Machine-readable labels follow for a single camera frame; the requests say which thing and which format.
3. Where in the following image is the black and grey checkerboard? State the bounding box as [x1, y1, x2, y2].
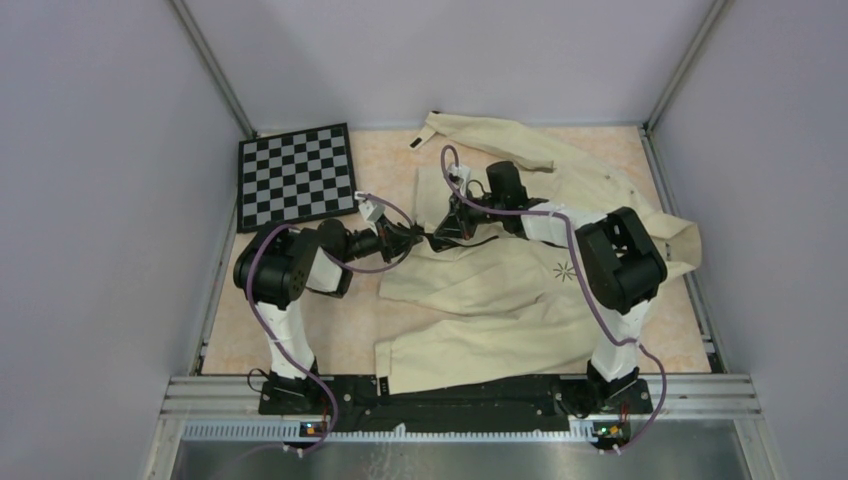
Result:
[237, 123, 358, 233]

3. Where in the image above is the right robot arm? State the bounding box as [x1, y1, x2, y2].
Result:
[435, 160, 668, 418]

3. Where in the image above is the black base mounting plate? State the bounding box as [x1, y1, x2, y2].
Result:
[296, 374, 654, 433]

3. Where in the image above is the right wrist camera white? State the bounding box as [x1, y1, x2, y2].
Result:
[447, 163, 472, 196]

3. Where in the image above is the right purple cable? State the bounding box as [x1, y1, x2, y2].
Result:
[439, 144, 668, 455]

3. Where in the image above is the purple cable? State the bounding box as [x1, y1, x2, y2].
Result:
[439, 144, 668, 455]
[245, 192, 425, 458]

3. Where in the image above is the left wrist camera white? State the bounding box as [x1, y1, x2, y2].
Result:
[354, 191, 385, 225]

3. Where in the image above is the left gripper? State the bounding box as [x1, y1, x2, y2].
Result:
[340, 213, 423, 263]

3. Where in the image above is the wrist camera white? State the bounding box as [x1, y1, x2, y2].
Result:
[447, 163, 472, 196]
[354, 191, 385, 225]

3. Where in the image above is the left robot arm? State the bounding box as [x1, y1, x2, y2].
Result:
[233, 217, 425, 415]

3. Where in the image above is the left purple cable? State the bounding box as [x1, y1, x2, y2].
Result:
[245, 192, 425, 458]

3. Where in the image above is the aluminium front rail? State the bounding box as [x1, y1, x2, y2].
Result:
[144, 374, 776, 479]

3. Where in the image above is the cream zip-up jacket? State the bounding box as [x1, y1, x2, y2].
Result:
[374, 113, 709, 393]

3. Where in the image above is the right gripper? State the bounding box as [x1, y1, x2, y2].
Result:
[435, 187, 506, 242]

